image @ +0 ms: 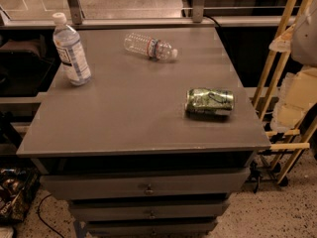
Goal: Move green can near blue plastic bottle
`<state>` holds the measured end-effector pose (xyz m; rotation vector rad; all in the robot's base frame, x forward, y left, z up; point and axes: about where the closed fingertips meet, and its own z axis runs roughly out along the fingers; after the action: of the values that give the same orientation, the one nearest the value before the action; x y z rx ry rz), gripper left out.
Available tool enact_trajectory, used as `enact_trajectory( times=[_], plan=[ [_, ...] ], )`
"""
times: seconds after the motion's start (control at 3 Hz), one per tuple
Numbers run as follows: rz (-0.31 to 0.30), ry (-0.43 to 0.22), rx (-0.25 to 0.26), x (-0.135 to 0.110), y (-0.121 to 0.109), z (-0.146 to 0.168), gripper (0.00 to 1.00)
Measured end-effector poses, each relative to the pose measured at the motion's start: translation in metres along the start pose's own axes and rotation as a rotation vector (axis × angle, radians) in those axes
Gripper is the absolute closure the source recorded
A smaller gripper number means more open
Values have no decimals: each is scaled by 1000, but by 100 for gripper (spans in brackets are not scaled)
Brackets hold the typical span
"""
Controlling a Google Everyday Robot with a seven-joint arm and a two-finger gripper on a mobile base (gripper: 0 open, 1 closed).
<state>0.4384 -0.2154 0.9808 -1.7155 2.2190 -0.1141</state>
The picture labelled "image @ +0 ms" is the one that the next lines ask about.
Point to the green soda can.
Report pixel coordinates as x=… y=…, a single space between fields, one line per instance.
x=209 y=101

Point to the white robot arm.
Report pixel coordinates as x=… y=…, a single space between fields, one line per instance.
x=298 y=91

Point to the clear plastic bottle lying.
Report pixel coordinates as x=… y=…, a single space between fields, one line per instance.
x=150 y=47

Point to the blue label water bottle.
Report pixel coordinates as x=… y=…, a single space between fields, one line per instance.
x=70 y=50

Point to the grey drawer cabinet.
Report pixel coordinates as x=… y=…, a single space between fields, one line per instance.
x=130 y=118

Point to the top drawer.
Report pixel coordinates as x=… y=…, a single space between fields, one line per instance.
x=140 y=185

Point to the drawer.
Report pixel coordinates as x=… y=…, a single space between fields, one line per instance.
x=152 y=227
x=148 y=210
x=140 y=185

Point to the middle drawer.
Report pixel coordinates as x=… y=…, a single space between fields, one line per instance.
x=148 y=210

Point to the bottom drawer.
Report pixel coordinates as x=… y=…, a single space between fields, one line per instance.
x=152 y=227

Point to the wooden ladder rack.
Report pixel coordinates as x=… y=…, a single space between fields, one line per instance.
x=286 y=148

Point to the snack bag pile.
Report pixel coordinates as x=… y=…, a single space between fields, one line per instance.
x=18 y=188

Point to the metal window post right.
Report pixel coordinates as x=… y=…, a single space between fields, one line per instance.
x=197 y=10

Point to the metal window post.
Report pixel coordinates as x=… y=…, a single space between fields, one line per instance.
x=75 y=11
x=197 y=10

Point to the metal window post left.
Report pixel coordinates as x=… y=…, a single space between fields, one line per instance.
x=75 y=11

